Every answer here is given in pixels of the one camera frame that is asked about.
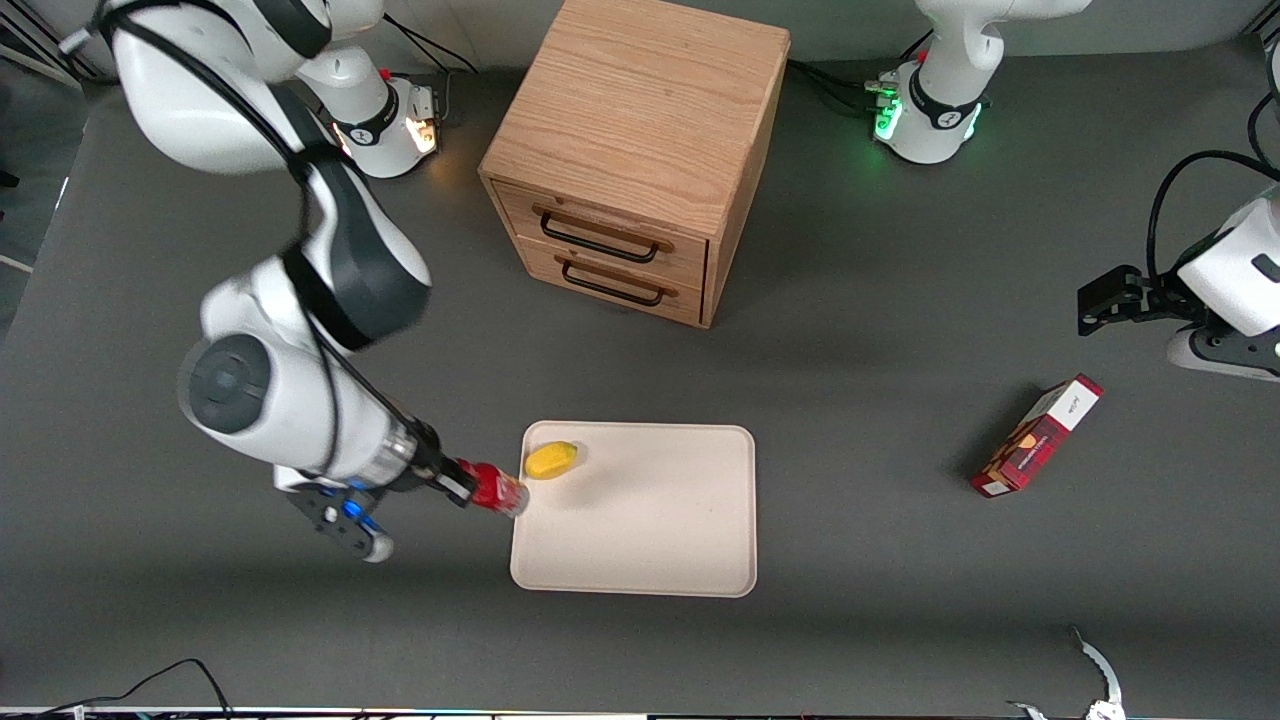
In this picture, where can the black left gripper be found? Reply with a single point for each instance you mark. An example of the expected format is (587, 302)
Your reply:
(1158, 298)

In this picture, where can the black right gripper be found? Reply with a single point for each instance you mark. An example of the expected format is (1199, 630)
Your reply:
(427, 470)

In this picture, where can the red coke bottle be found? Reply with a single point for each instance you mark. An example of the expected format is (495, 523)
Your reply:
(500, 490)

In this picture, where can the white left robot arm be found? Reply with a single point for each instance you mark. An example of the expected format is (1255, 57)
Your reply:
(945, 90)

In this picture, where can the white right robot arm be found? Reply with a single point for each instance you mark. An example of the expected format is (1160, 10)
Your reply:
(300, 300)

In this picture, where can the beige plastic tray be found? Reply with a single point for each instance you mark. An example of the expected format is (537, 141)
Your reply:
(650, 520)

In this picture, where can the yellow lemon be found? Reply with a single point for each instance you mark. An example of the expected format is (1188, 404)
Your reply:
(551, 460)

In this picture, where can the red and white carton box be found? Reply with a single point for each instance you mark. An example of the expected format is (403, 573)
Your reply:
(1040, 437)

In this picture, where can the wooden drawer cabinet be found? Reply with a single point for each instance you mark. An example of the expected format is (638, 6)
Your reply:
(640, 110)

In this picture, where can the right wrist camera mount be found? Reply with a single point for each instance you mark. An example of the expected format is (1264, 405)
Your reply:
(340, 515)

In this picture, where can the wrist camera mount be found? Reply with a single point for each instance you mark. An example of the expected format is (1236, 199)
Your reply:
(1225, 352)
(340, 515)

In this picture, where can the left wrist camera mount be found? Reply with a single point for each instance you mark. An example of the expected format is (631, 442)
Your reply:
(1225, 352)

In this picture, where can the white curved bracket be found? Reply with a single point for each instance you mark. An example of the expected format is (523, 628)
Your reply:
(1103, 675)

